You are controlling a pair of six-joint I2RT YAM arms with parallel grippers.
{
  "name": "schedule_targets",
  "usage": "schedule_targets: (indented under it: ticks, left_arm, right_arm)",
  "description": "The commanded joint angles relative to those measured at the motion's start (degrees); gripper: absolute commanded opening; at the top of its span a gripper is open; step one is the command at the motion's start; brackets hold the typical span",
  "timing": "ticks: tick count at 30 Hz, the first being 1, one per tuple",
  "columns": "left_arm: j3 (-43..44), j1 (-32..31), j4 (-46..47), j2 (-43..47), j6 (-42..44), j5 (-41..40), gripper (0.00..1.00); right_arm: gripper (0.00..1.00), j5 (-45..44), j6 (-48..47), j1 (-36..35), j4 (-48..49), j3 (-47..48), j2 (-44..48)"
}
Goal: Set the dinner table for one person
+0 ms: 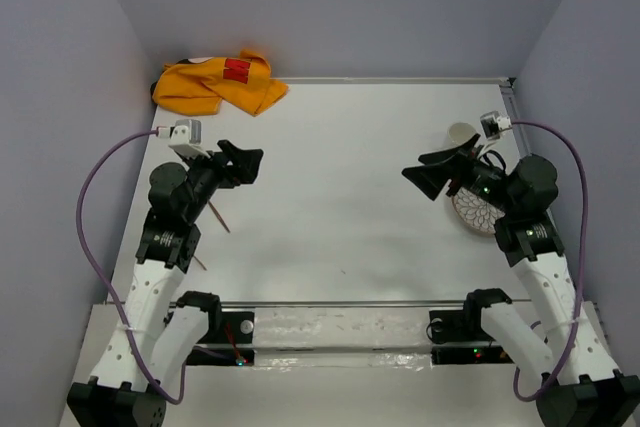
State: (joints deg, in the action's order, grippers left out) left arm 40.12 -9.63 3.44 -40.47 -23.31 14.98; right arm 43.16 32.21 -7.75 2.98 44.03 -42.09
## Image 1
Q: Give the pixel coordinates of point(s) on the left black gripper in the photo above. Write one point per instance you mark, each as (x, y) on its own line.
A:
(243, 169)

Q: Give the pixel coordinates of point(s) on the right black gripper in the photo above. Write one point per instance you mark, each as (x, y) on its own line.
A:
(432, 178)

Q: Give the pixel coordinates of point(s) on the beige ceramic mug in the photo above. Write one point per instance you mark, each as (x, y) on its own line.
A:
(460, 132)

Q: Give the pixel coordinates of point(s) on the floral patterned plate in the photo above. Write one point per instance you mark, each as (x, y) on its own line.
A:
(475, 213)

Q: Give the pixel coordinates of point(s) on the orange Mickey Mouse placemat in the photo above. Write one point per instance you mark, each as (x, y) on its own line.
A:
(198, 86)

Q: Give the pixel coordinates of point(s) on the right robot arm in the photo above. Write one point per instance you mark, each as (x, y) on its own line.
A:
(579, 382)

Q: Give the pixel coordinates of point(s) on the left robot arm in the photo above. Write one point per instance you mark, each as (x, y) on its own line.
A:
(156, 332)

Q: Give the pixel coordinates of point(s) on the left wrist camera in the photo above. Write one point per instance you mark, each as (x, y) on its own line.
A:
(184, 138)

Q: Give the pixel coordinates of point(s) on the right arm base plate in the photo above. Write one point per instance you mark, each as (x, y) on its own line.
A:
(452, 343)

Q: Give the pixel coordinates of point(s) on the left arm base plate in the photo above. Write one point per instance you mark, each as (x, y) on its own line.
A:
(228, 345)

